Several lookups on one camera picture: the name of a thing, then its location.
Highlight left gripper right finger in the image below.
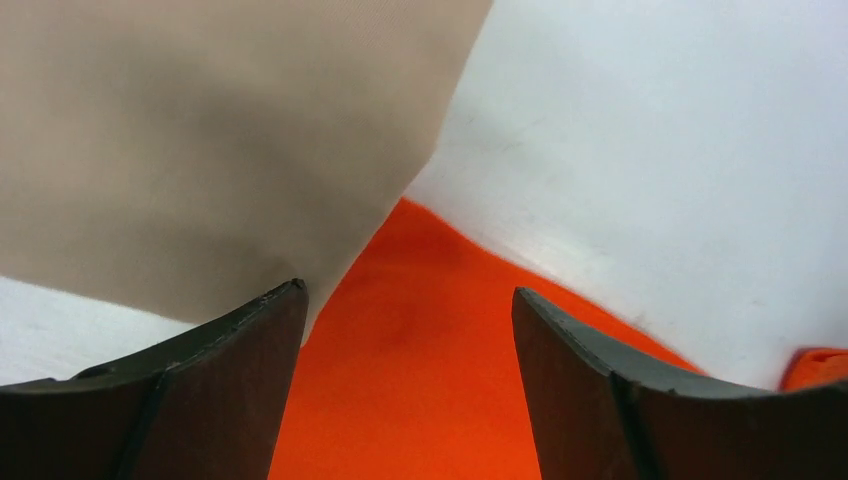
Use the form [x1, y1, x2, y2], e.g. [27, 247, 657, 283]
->
[512, 288, 847, 479]

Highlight orange t shirt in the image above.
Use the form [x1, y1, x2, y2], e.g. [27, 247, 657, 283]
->
[270, 201, 847, 479]

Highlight folded beige t shirt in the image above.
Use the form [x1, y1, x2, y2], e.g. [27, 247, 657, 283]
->
[1, 1, 490, 322]

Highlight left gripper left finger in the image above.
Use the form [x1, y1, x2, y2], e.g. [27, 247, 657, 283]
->
[1, 279, 308, 479]

